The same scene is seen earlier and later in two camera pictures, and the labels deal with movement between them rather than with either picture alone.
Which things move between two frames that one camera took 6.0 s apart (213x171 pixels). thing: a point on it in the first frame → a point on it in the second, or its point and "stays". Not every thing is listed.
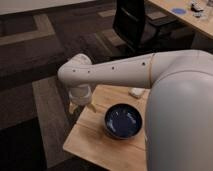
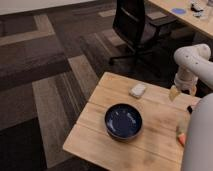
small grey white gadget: [196, 6] stays
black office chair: [138, 28] stays
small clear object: [199, 14] stays
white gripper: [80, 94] → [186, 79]
